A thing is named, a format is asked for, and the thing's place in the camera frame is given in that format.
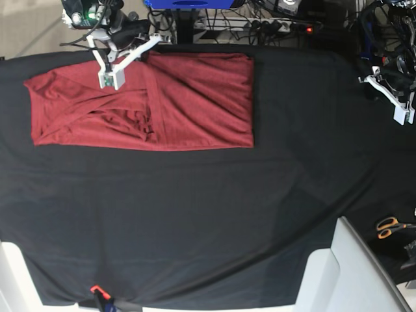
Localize white power strip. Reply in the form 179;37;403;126
194;15;323;34

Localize blue orange clamp bottom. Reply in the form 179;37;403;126
90;285;119;312

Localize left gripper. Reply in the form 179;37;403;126
357;66;415;125

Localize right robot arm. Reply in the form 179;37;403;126
61;0;172;90

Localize maroon long-sleeve T-shirt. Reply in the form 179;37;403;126
25;52;254;151

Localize black table leg post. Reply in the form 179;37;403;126
174;8;199;44

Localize black table cloth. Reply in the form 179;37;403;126
1;45;415;310

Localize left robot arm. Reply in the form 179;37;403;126
357;1;415;125

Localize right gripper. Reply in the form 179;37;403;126
86;19;172;90

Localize yellow handled scissors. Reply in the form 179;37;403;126
376;216;415;240

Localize blue plastic bin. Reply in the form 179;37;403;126
144;0;234;10

